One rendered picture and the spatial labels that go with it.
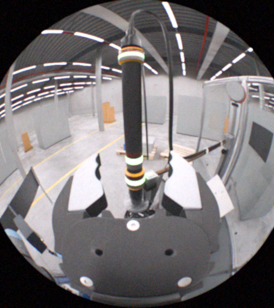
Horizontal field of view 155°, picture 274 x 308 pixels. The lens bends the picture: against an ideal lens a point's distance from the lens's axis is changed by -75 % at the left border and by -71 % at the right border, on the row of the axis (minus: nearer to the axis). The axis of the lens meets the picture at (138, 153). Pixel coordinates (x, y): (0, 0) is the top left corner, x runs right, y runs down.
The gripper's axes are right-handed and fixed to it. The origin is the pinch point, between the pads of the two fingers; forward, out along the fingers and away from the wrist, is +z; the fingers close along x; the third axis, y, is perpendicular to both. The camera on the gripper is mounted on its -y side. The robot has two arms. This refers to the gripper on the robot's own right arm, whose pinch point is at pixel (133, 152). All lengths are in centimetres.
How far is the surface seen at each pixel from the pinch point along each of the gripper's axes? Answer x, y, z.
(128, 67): -0.6, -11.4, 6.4
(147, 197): 3.0, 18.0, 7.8
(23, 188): -181, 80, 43
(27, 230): -66, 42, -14
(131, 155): -0.6, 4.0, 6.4
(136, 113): 0.5, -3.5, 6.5
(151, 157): 44, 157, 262
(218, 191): 43, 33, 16
